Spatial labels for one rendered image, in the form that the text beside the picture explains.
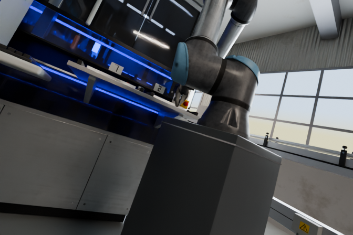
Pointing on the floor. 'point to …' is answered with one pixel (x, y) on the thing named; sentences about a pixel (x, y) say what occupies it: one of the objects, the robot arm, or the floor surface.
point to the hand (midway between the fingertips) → (177, 105)
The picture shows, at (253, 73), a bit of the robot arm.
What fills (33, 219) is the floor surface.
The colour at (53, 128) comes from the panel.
